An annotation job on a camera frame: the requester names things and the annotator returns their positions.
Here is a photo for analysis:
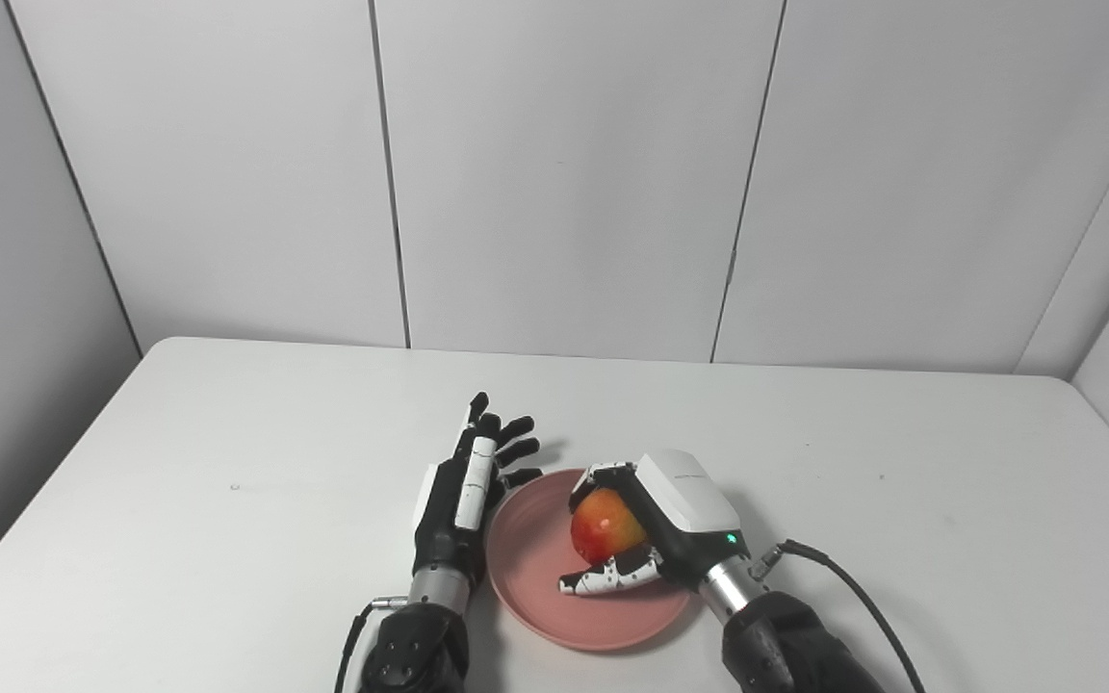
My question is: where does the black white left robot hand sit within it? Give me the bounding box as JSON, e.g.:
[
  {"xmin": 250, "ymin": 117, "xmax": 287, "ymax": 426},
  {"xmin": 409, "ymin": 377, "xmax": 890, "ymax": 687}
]
[{"xmin": 412, "ymin": 392, "xmax": 544, "ymax": 578}]

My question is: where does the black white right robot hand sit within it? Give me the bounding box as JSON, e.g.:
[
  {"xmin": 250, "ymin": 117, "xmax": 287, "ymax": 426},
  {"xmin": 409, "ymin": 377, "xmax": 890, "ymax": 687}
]
[{"xmin": 559, "ymin": 449, "xmax": 753, "ymax": 598}]

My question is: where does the red yellow pomegranate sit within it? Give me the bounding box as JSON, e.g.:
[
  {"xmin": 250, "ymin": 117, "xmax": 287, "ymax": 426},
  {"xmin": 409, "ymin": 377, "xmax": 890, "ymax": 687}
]
[{"xmin": 571, "ymin": 488, "xmax": 649, "ymax": 566}]

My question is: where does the pink round plate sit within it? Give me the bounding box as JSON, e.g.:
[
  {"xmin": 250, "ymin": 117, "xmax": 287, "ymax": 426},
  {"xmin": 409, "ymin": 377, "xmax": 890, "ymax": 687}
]
[{"xmin": 485, "ymin": 469, "xmax": 695, "ymax": 653}]

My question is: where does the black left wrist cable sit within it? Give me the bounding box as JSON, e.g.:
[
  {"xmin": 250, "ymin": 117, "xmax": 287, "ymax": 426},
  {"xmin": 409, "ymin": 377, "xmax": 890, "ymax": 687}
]
[{"xmin": 333, "ymin": 597, "xmax": 411, "ymax": 693}]

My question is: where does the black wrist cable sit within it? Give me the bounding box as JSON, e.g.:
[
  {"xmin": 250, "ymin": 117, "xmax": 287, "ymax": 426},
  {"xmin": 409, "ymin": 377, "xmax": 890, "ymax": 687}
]
[
  {"xmin": 333, "ymin": 597, "xmax": 411, "ymax": 693},
  {"xmin": 752, "ymin": 541, "xmax": 926, "ymax": 693}
]

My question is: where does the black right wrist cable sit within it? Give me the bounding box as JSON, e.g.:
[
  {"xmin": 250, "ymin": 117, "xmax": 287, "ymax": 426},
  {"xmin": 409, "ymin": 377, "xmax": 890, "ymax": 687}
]
[{"xmin": 752, "ymin": 541, "xmax": 926, "ymax": 693}]

